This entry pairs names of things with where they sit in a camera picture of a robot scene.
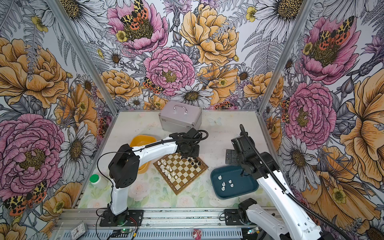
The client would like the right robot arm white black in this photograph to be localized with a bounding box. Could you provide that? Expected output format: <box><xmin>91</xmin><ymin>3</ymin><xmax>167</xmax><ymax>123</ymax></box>
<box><xmin>226</xmin><ymin>135</ymin><xmax>334</xmax><ymax>240</ymax></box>

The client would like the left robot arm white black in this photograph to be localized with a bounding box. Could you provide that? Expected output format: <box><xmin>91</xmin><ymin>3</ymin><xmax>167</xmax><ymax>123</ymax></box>
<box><xmin>108</xmin><ymin>128</ymin><xmax>209</xmax><ymax>216</ymax></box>

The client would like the wooden chess board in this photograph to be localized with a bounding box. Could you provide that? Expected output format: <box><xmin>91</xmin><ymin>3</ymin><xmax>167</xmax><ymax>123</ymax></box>
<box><xmin>153</xmin><ymin>153</ymin><xmax>208</xmax><ymax>195</ymax></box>

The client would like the silver aluminium case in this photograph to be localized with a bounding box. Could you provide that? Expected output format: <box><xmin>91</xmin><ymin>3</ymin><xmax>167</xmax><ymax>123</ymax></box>
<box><xmin>159</xmin><ymin>101</ymin><xmax>202</xmax><ymax>133</ymax></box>

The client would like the teal plastic tray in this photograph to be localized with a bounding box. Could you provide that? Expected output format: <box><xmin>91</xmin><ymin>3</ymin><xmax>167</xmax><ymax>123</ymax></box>
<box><xmin>211</xmin><ymin>166</ymin><xmax>259</xmax><ymax>200</ymax></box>

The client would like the yellow plastic tray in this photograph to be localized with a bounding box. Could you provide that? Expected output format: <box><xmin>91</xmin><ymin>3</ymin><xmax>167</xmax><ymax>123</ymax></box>
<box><xmin>129</xmin><ymin>134</ymin><xmax>157</xmax><ymax>175</ymax></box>

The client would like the small red white object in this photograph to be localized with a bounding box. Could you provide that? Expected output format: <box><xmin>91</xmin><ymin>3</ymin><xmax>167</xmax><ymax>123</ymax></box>
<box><xmin>193</xmin><ymin>229</ymin><xmax>202</xmax><ymax>240</ymax></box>

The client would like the white bottle green cap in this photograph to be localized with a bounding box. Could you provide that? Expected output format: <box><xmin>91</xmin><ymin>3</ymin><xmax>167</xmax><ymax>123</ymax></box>
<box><xmin>89</xmin><ymin>174</ymin><xmax>108</xmax><ymax>189</ymax></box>

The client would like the small white clock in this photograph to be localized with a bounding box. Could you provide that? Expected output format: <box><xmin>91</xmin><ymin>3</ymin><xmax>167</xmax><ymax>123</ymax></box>
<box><xmin>70</xmin><ymin>222</ymin><xmax>88</xmax><ymax>240</ymax></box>

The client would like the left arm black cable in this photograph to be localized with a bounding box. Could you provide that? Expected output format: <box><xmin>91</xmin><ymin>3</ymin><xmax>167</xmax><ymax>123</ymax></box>
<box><xmin>95</xmin><ymin>129</ymin><xmax>209</xmax><ymax>193</ymax></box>

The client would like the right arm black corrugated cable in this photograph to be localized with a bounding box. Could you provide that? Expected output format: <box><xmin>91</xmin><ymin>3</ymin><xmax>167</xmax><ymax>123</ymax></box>
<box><xmin>239</xmin><ymin>124</ymin><xmax>352</xmax><ymax>240</ymax></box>

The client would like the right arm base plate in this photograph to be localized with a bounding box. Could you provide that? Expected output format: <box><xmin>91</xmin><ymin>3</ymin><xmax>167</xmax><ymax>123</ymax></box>
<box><xmin>224</xmin><ymin>209</ymin><xmax>251</xmax><ymax>226</ymax></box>

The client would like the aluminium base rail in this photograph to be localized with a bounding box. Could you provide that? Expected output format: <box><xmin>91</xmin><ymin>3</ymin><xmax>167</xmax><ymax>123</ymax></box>
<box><xmin>54</xmin><ymin>208</ymin><xmax>281</xmax><ymax>230</ymax></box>

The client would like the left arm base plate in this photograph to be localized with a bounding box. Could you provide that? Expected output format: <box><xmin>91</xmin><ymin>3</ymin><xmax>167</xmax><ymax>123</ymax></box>
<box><xmin>100</xmin><ymin>210</ymin><xmax>144</xmax><ymax>227</ymax></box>

